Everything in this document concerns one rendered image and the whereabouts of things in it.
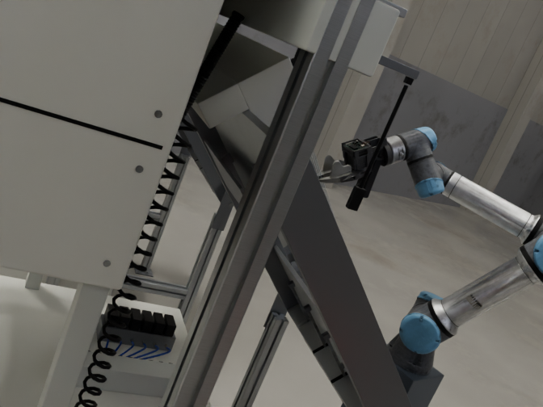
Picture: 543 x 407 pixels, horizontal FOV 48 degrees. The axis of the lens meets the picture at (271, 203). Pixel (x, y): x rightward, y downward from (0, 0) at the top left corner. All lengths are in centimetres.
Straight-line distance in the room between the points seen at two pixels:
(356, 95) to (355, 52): 595
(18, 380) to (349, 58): 81
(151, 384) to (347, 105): 554
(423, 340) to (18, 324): 105
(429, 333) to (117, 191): 126
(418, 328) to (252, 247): 115
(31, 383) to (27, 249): 54
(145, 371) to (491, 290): 96
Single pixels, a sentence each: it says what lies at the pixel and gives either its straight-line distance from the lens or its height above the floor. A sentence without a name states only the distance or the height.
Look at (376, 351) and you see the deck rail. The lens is 84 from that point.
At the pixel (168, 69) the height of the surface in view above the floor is 124.
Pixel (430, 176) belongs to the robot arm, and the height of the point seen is 112.
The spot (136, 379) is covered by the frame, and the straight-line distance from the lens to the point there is 119.
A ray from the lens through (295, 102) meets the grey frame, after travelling 61.
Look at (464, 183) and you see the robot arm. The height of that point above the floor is 113.
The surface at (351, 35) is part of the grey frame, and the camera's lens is 62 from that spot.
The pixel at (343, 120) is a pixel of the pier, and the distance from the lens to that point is 656.
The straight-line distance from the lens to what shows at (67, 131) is 62.
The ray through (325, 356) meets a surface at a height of 70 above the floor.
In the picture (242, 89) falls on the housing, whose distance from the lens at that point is 83.
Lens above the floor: 131
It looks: 14 degrees down
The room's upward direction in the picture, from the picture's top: 22 degrees clockwise
